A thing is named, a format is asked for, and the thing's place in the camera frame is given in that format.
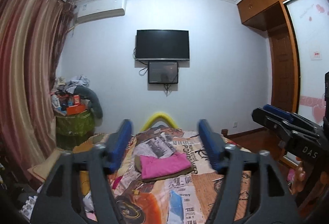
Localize pink pants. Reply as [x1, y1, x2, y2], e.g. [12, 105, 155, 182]
[139, 152, 192, 179]

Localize brown wooden door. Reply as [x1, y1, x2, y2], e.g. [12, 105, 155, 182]
[269, 26, 297, 112]

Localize green storage basket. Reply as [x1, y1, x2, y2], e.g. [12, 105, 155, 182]
[56, 110, 95, 150]

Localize olive green pants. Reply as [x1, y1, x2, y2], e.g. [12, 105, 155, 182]
[134, 152, 193, 182]

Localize newspaper print bed quilt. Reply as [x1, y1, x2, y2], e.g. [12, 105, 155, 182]
[71, 124, 258, 224]

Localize orange box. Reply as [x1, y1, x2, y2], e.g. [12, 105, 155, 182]
[66, 104, 86, 116]

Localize grey plush pillow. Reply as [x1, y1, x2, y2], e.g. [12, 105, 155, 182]
[74, 86, 103, 119]

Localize white wardrobe sliding door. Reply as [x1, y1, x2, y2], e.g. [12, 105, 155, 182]
[284, 0, 328, 125]

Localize yellow foam headboard guard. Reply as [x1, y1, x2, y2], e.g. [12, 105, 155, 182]
[140, 112, 179, 132]

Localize pile of grey clothes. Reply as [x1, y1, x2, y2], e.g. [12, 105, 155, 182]
[54, 74, 90, 94]

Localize striped pink curtain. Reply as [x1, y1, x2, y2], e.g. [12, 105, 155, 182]
[1, 0, 74, 179]

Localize white air conditioner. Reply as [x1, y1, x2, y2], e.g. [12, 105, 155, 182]
[76, 0, 126, 24]

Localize small black wall monitor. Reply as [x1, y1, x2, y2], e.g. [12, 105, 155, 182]
[148, 61, 178, 84]

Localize wall mounted black television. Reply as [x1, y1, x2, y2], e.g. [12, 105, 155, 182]
[135, 29, 190, 61]

